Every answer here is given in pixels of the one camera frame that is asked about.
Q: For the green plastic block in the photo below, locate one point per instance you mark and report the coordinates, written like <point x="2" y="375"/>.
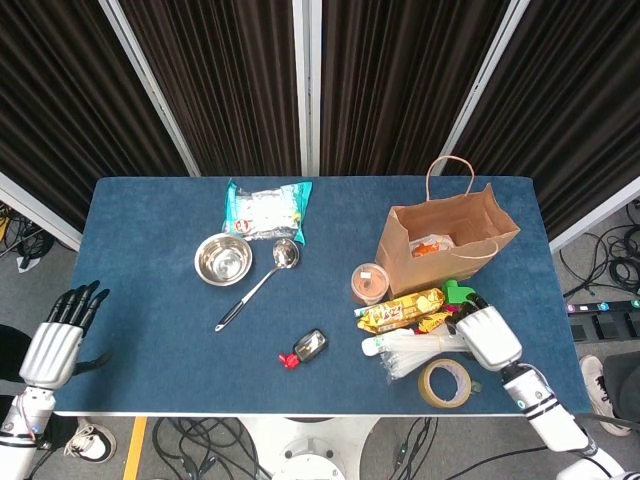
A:
<point x="457" y="295"/>

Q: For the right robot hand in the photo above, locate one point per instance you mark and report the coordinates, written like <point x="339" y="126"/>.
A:
<point x="490" y="340"/>

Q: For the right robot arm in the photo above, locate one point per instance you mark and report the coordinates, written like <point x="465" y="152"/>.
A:
<point x="550" y="420"/>

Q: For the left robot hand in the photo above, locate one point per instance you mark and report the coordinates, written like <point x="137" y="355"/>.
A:
<point x="52" y="352"/>

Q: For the black trouser leg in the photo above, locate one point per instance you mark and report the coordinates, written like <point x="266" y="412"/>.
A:
<point x="625" y="380"/>
<point x="57" y="430"/>

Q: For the brown paper bag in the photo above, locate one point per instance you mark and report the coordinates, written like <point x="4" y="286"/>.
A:
<point x="425" y="280"/>

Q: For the yellow pink feather shuttlecock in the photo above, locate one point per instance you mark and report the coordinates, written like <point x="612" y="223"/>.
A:
<point x="432" y="322"/>

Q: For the black pedal strip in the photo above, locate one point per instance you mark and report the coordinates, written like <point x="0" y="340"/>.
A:
<point x="605" y="320"/>

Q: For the grey shoe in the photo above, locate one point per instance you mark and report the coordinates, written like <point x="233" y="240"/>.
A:
<point x="600" y="390"/>

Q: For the stainless steel bowl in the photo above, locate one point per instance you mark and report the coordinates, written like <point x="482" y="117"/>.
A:
<point x="222" y="260"/>

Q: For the orange snack packet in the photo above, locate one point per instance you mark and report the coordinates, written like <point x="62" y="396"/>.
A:
<point x="430" y="248"/>

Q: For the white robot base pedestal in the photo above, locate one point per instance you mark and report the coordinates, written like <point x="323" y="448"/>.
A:
<point x="305" y="450"/>

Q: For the brown tape roll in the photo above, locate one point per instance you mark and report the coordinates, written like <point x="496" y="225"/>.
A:
<point x="427" y="390"/>

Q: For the teal plastic food packet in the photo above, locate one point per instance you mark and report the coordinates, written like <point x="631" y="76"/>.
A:
<point x="265" y="210"/>

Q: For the white black sneaker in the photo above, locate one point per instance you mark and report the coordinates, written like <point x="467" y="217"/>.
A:
<point x="92" y="445"/>

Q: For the gold biscuit packet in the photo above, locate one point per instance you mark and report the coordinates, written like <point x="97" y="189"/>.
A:
<point x="400" y="310"/>

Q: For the white paper scrap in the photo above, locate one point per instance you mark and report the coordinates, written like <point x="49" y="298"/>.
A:
<point x="24" y="264"/>

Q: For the white partition frame post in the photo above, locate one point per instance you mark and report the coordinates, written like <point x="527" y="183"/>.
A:
<point x="153" y="95"/>
<point x="481" y="87"/>
<point x="306" y="75"/>
<point x="600" y="216"/>
<point x="40" y="212"/>

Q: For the small white bottle green print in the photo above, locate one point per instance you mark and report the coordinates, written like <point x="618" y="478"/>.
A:
<point x="372" y="346"/>

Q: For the black red car key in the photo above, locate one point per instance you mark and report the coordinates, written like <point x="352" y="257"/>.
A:
<point x="312" y="345"/>

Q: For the dark pleated curtain panel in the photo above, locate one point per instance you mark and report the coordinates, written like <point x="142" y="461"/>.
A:
<point x="390" y="75"/>
<point x="50" y="100"/>
<point x="225" y="75"/>
<point x="575" y="100"/>

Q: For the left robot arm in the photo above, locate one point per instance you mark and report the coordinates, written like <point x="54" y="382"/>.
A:
<point x="17" y="445"/>

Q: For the clear jar of rubber bands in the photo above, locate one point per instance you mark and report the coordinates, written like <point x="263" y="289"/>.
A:
<point x="370" y="285"/>

